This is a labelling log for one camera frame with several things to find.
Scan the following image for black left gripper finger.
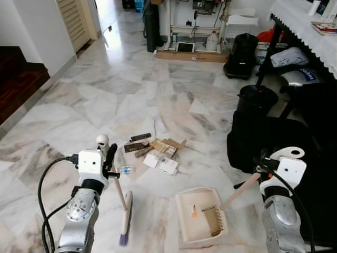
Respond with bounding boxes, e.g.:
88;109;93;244
106;143;120;173

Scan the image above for wooden handled broom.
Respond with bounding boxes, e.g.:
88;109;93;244
96;134;134;247

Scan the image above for beige plastic dustpan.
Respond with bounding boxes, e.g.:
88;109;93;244
175;147;306;249

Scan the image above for dark brown flat box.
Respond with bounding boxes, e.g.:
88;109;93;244
130;133;152;142
123;142;146;154

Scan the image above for brown stick wrapper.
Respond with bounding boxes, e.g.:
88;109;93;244
134;147;156;158

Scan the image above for small white carton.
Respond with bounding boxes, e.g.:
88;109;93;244
143;152;160;169

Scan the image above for large black bag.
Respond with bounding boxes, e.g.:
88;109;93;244
226;79;337;249

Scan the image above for large white carton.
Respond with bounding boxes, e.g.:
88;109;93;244
156;157;180;176

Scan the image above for black round bucket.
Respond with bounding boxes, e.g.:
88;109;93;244
236;84;279;114

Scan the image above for blue and white bag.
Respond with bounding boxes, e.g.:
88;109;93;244
280;67;322;88

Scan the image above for grey cloth bag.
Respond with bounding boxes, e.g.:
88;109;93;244
271;46;310;69

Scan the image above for black table leg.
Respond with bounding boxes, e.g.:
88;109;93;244
256;20;285;91

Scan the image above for dark wooden stairs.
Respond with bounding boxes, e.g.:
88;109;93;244
0;46;51;125

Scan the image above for long flat cardboard box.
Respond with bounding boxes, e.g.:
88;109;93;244
155;48;230;63

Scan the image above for red cloth item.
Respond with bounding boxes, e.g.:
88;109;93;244
257;28;275;43

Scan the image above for white framed tablet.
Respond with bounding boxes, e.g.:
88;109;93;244
176;42;196;53

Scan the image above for table with white tablecloth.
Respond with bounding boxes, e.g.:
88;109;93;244
269;0;337;75

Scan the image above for tall black case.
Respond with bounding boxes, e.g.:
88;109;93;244
143;2;164;53

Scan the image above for clear plastic jug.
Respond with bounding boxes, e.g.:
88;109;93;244
205;30;220;52

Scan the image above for beige louvered door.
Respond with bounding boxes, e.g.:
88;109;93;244
56;0;98;53

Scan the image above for colourful book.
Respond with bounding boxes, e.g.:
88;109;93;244
310;21;337;36

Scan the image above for white sewing machine table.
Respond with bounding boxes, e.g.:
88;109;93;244
167;0;228;52

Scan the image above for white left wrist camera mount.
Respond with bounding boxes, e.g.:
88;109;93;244
77;150;109;190

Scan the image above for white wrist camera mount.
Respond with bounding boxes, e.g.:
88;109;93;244
273;157;308;192
77;150;109;190

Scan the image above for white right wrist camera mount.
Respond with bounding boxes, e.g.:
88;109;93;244
273;157;308;192

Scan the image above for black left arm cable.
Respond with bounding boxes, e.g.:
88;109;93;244
37;154;81;253

